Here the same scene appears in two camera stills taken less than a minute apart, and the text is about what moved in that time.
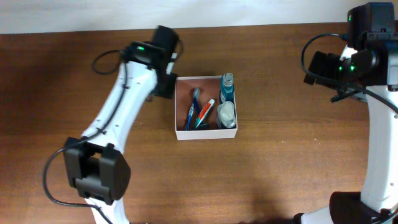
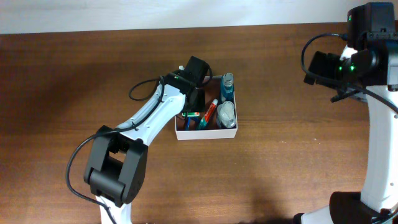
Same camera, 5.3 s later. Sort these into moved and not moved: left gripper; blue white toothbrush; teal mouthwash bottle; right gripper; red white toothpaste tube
Moved: red white toothpaste tube; left gripper
Not moved: blue white toothbrush; right gripper; teal mouthwash bottle
